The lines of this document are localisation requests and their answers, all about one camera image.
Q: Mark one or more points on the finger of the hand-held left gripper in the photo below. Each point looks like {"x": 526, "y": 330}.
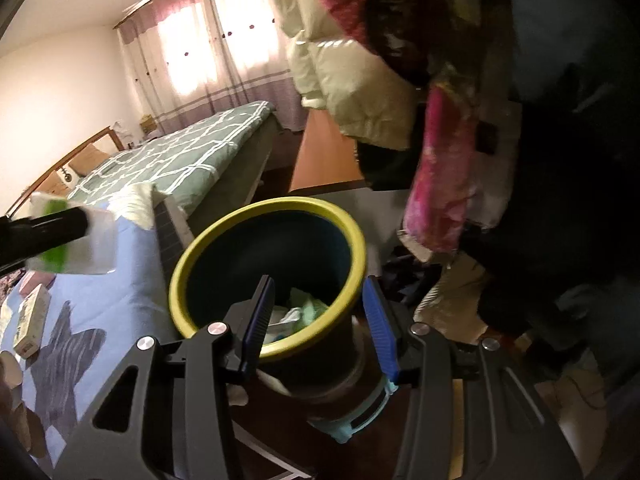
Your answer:
{"x": 45, "y": 234}

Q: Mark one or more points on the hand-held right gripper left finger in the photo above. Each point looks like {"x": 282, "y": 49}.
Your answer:
{"x": 259, "y": 322}

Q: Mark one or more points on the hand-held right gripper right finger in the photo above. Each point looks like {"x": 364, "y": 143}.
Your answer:
{"x": 380, "y": 332}

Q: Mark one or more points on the white green-striped plastic packet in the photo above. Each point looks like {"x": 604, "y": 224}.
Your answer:
{"x": 102, "y": 247}

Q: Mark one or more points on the yellow-rimmed dark bin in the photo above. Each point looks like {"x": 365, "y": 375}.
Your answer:
{"x": 280, "y": 245}

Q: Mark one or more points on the dark blue clothing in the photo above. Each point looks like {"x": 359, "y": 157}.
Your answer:
{"x": 410, "y": 280}

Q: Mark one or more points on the dark floral cloth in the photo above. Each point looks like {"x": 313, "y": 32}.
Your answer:
{"x": 11, "y": 285}

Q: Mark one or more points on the white plastic bag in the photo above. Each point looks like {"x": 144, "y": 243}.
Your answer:
{"x": 270, "y": 385}

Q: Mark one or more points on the wooden bed headboard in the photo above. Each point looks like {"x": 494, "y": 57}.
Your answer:
{"x": 65, "y": 155}

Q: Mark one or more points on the white green-print box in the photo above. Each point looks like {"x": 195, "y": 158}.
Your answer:
{"x": 31, "y": 320}

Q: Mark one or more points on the brown pillow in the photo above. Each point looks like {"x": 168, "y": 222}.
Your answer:
{"x": 90, "y": 159}

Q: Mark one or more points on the blue star-print blanket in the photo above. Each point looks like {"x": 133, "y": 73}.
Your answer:
{"x": 115, "y": 300}

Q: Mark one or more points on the grey bed base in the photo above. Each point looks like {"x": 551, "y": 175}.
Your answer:
{"x": 235, "y": 185}

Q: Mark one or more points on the small yellowish box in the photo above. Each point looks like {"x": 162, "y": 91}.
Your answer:
{"x": 148, "y": 125}

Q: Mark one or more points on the bed with green patterned cover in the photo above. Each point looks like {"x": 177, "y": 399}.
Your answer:
{"x": 190, "y": 160}

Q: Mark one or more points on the pink cloth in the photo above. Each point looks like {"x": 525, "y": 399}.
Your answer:
{"x": 440, "y": 175}

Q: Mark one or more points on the orange-brown wooden board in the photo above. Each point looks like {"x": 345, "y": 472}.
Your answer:
{"x": 325, "y": 160}

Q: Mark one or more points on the beige garment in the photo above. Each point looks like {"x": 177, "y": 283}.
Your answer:
{"x": 495, "y": 180}

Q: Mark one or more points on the cream puffer jacket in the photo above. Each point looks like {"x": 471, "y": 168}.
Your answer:
{"x": 350, "y": 90}

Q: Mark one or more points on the pink and white curtain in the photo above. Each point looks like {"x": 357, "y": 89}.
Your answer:
{"x": 210, "y": 50}

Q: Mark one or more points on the pile of hanging clothes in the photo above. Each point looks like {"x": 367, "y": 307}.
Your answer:
{"x": 575, "y": 160}

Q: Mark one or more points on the maroon patterned garment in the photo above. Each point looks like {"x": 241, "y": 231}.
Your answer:
{"x": 350, "y": 5}

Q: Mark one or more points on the white metal frame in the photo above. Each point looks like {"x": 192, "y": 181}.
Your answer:
{"x": 265, "y": 452}

